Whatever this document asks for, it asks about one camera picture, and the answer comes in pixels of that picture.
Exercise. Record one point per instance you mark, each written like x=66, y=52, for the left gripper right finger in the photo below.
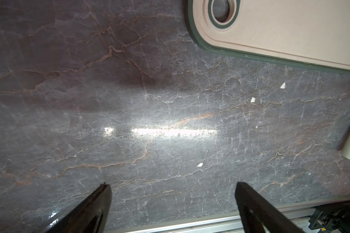
x=257, y=214

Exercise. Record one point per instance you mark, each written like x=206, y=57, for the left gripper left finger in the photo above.
x=90, y=216

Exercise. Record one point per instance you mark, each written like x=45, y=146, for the beige cutting board green rim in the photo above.
x=299, y=33

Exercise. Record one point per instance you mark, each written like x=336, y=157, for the aluminium front rail frame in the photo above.
x=299, y=213

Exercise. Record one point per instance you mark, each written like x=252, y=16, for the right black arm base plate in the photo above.
x=331, y=217

